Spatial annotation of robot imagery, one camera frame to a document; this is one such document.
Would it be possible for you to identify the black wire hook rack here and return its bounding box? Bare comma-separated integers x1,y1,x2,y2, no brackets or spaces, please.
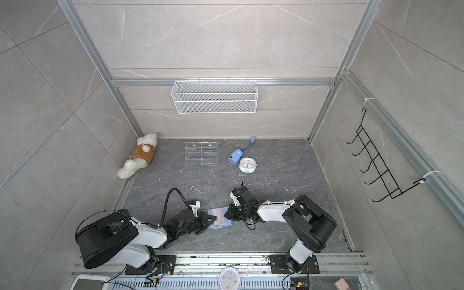
345,107,427,203

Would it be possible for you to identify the white tablet device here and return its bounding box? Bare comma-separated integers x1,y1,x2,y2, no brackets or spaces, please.
70,274,110,290

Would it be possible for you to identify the small white round clock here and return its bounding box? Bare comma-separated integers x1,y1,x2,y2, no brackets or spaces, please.
239,157,257,174

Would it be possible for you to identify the clear acrylic organizer tray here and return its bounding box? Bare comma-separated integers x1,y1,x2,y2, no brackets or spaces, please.
184,141,219,166

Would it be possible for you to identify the blue leather card holder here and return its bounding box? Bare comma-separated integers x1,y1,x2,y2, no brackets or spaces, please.
204,207,234,230

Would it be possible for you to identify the white teddy bear brown vest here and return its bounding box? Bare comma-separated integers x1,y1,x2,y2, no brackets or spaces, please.
117,133,158,180

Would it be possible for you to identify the white clock at front edge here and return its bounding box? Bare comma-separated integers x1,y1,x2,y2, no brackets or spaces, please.
219,267,240,290

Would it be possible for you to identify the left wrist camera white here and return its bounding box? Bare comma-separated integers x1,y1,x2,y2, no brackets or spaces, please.
188,200,201,218

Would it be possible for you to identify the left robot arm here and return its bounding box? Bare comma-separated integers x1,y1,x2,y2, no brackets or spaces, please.
75,205,217,269

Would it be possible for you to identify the pink block at front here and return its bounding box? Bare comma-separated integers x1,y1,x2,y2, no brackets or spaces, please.
333,278,351,290

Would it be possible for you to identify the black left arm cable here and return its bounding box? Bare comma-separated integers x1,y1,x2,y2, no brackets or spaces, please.
160,187,189,227

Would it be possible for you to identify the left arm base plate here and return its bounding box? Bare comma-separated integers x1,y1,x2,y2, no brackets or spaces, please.
124,255,177,275

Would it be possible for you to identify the aluminium front rail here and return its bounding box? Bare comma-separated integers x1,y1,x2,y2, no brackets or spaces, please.
70,252,378,290

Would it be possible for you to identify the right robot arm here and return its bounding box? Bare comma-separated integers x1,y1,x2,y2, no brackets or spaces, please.
224,186,337,273

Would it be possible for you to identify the blue brush tool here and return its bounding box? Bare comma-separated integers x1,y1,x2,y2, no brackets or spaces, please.
228,137,256,165

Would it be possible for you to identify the white wire mesh basket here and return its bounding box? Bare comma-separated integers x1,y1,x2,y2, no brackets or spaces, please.
171,80,259,114

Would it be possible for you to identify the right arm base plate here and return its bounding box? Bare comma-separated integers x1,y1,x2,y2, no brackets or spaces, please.
268,254,320,274

